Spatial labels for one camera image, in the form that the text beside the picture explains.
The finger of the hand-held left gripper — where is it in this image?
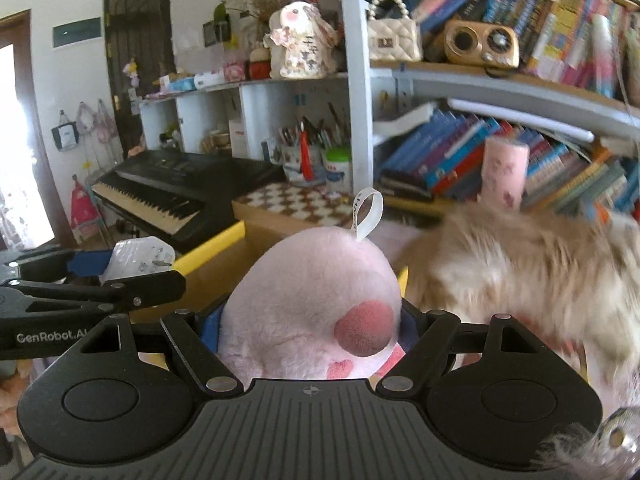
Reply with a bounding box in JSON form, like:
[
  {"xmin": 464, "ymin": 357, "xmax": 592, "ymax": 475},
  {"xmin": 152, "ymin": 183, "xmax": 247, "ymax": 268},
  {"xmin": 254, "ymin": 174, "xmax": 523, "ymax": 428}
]
[
  {"xmin": 0, "ymin": 270, "xmax": 187, "ymax": 318},
  {"xmin": 0, "ymin": 246, "xmax": 115, "ymax": 283}
]

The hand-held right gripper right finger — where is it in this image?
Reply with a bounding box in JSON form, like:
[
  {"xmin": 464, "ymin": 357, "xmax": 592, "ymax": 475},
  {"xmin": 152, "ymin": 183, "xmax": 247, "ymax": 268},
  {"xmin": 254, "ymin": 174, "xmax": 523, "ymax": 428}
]
[{"xmin": 375, "ymin": 300, "xmax": 540, "ymax": 396}]

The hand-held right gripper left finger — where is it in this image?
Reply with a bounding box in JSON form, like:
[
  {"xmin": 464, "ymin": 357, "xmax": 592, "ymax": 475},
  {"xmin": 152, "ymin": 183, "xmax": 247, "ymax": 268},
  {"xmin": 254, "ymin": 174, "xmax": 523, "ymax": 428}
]
[{"xmin": 75, "ymin": 305, "xmax": 246, "ymax": 396}]

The white plastic packet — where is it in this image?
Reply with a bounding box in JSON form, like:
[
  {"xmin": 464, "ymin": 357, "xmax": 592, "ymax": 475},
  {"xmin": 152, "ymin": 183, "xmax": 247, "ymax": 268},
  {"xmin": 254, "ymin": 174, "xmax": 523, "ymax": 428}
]
[{"xmin": 105, "ymin": 239, "xmax": 177, "ymax": 282}]

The yellow paper sheet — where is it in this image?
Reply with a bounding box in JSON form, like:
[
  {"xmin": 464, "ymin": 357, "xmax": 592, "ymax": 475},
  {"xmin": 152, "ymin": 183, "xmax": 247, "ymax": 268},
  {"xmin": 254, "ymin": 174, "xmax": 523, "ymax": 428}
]
[{"xmin": 125, "ymin": 220, "xmax": 412, "ymax": 326}]

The pink plush toy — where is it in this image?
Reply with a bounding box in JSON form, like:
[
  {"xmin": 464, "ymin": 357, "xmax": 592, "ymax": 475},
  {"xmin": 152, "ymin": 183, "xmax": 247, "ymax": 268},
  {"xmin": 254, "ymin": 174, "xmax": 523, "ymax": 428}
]
[{"xmin": 217, "ymin": 187, "xmax": 408, "ymax": 381}]

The pink backpack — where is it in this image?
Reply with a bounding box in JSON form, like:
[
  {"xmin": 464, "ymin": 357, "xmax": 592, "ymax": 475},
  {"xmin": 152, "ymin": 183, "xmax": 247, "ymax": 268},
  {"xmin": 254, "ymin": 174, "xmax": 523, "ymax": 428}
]
[{"xmin": 70, "ymin": 175, "xmax": 102, "ymax": 232}]

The black electronic keyboard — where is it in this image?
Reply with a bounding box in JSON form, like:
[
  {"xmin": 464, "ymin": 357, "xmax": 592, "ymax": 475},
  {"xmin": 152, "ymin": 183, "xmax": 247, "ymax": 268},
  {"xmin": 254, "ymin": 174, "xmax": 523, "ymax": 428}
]
[{"xmin": 91, "ymin": 149, "xmax": 287, "ymax": 254}]

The dark tote bag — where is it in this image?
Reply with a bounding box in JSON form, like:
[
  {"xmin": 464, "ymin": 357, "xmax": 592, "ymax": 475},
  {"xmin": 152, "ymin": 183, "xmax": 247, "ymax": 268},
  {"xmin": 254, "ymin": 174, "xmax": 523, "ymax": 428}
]
[{"xmin": 51, "ymin": 110, "xmax": 77, "ymax": 153}]

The fluffy cream cat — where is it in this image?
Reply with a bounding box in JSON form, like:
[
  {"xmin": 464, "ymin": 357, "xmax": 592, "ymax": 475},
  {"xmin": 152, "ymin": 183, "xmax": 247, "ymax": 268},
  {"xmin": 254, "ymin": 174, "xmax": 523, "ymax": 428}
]
[{"xmin": 400, "ymin": 200, "xmax": 640, "ymax": 480}]

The pink hanging bag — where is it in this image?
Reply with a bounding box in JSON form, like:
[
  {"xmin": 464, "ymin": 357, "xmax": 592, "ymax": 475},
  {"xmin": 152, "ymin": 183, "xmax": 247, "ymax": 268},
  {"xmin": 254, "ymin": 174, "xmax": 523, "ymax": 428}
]
[{"xmin": 75, "ymin": 100, "xmax": 119, "ymax": 144}]

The checkered board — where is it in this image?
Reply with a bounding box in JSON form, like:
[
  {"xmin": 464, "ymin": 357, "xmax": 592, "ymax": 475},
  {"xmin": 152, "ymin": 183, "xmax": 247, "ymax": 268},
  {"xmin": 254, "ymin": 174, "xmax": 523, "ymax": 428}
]
[{"xmin": 232, "ymin": 181, "xmax": 357, "ymax": 229}]

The white green-lidded jar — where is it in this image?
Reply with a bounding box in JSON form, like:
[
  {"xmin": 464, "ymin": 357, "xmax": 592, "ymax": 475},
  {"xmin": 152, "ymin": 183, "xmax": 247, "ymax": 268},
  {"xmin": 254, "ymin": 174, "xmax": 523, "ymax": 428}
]
[{"xmin": 321, "ymin": 147, "xmax": 353, "ymax": 194}]

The row of leaning books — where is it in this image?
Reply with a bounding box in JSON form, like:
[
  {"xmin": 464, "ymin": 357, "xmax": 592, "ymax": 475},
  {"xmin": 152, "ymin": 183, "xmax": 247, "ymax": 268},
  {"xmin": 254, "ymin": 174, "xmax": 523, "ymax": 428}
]
[{"xmin": 377, "ymin": 109, "xmax": 640, "ymax": 223}]

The white cubby shelf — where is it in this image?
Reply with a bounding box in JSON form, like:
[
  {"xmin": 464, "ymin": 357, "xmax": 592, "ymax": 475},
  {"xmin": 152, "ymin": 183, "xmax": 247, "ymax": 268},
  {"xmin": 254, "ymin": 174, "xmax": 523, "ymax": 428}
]
[{"xmin": 139, "ymin": 72, "xmax": 351, "ymax": 162}]

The pink printed cup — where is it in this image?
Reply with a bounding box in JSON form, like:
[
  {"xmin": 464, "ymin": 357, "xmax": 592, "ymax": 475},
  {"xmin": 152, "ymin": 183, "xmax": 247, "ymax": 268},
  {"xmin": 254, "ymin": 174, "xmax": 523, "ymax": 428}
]
[{"xmin": 480, "ymin": 137, "xmax": 530, "ymax": 211}]

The white pen holder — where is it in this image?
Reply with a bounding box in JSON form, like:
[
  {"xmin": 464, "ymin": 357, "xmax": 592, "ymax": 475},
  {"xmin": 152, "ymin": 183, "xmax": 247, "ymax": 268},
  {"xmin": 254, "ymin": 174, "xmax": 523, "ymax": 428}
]
[{"xmin": 281, "ymin": 142, "xmax": 322, "ymax": 184}]

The dark wooden door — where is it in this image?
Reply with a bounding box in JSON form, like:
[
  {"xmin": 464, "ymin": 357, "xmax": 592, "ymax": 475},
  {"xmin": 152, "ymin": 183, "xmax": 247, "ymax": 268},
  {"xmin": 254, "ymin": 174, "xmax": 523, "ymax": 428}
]
[{"xmin": 103, "ymin": 0, "xmax": 177, "ymax": 153}]

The white bookshelf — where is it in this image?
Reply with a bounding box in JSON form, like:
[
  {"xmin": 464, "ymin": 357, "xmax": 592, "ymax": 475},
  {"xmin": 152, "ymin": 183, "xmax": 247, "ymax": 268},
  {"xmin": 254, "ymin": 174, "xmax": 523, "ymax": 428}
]
[{"xmin": 337, "ymin": 0, "xmax": 640, "ymax": 196}]

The red round figurine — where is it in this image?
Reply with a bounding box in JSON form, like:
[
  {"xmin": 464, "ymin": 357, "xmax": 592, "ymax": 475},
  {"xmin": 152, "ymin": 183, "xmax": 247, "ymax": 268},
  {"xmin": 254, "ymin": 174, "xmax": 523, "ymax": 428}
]
[{"xmin": 248, "ymin": 47, "xmax": 273, "ymax": 80}]

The beige quilted handbag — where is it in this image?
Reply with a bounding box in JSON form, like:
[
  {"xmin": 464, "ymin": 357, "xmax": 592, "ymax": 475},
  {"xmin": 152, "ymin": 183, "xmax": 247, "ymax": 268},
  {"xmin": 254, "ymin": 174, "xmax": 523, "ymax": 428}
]
[{"xmin": 366, "ymin": 0, "xmax": 424, "ymax": 63}]

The golden retro radio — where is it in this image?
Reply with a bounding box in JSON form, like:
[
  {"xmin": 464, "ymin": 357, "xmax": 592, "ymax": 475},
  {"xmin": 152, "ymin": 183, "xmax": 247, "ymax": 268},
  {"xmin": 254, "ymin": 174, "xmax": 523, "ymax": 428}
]
[{"xmin": 443, "ymin": 20, "xmax": 521, "ymax": 69}]

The rabbit figurine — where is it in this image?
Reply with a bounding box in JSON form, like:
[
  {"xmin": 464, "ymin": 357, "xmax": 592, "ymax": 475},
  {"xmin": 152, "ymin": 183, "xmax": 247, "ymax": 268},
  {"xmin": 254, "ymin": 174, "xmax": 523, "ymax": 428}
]
[{"xmin": 263, "ymin": 1, "xmax": 339, "ymax": 80}]

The row of shelf-top books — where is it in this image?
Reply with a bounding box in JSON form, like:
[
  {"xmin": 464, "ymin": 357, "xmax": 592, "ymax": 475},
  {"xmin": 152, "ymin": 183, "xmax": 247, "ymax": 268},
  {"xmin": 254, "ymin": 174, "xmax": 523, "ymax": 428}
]
[{"xmin": 362, "ymin": 0, "xmax": 640, "ymax": 101}]

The green wall sign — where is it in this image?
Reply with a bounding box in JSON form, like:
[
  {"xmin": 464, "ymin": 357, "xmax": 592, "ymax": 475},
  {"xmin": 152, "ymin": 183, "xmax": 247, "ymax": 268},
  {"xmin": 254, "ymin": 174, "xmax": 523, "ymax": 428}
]
[{"xmin": 52, "ymin": 17, "xmax": 103, "ymax": 50}]

